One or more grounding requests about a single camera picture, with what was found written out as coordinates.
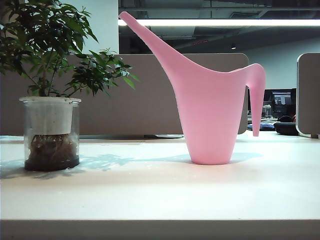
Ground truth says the pink plastic watering can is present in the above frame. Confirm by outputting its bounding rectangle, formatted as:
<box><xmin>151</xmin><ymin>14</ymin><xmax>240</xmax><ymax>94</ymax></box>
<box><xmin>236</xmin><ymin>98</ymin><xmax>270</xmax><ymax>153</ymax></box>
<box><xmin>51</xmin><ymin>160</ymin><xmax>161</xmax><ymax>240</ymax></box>
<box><xmin>118</xmin><ymin>11</ymin><xmax>266</xmax><ymax>166</ymax></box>

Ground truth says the clear glass plant pot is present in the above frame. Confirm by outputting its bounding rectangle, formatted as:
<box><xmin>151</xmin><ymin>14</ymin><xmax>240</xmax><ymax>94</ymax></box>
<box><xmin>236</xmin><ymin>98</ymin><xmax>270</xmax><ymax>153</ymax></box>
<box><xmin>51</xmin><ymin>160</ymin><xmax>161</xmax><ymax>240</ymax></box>
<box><xmin>18</xmin><ymin>96</ymin><xmax>83</xmax><ymax>173</ymax></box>

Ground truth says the white inner plant pot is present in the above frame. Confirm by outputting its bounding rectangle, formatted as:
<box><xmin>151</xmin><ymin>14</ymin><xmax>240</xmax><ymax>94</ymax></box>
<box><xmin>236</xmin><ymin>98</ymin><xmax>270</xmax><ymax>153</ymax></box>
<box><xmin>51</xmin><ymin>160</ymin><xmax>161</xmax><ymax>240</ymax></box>
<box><xmin>29</xmin><ymin>97</ymin><xmax>76</xmax><ymax>136</ymax></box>

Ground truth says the green leafy plant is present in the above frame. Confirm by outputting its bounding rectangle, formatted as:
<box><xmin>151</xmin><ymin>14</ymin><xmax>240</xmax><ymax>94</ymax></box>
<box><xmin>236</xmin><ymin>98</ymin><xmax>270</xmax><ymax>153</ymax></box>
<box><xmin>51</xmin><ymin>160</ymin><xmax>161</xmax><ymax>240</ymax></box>
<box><xmin>0</xmin><ymin>0</ymin><xmax>141</xmax><ymax>99</ymax></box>

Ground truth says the grey flat partition foot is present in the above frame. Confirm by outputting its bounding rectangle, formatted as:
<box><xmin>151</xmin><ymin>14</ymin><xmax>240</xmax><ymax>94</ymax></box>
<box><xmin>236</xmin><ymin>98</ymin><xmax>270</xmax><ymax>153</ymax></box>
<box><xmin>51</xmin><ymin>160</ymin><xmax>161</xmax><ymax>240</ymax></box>
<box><xmin>143</xmin><ymin>134</ymin><xmax>185</xmax><ymax>140</ymax></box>

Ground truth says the wide beige desk partition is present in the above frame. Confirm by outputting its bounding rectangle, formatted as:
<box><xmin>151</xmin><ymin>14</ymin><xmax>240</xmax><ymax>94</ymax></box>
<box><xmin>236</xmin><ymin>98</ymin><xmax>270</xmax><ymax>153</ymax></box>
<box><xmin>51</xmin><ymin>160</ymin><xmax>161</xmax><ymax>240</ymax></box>
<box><xmin>0</xmin><ymin>52</ymin><xmax>250</xmax><ymax>137</ymax></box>

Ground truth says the blue patterned cloth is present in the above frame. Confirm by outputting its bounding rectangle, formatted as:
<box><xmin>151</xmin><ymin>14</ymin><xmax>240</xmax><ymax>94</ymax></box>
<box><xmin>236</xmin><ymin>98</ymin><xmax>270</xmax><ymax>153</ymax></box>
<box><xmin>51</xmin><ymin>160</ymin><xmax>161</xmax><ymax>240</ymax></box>
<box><xmin>259</xmin><ymin>120</ymin><xmax>278</xmax><ymax>131</ymax></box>

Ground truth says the clear plastic cup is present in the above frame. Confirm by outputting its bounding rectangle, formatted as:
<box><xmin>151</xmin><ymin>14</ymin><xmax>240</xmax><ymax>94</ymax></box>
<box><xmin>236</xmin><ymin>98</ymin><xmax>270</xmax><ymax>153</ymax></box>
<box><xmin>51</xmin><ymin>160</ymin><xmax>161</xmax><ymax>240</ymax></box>
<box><xmin>262</xmin><ymin>104</ymin><xmax>273</xmax><ymax>118</ymax></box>

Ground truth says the lit computer monitor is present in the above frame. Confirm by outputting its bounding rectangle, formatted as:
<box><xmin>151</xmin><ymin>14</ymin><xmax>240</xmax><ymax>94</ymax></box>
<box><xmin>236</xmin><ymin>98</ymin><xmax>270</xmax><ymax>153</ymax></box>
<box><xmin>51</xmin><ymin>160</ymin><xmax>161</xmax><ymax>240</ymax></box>
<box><xmin>264</xmin><ymin>88</ymin><xmax>298</xmax><ymax>118</ymax></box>

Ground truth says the black round cushion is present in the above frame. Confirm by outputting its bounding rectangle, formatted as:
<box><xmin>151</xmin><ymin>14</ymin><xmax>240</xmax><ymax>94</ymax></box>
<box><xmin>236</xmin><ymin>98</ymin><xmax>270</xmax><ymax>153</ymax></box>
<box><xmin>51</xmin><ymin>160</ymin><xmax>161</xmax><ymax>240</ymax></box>
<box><xmin>273</xmin><ymin>115</ymin><xmax>300</xmax><ymax>137</ymax></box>

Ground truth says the white-edged beige desk partition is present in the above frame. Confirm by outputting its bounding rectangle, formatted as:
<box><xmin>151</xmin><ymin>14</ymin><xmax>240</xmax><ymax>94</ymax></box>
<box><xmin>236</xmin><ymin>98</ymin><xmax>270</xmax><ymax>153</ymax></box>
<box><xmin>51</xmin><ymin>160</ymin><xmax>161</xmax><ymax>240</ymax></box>
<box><xmin>296</xmin><ymin>52</ymin><xmax>320</xmax><ymax>139</ymax></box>

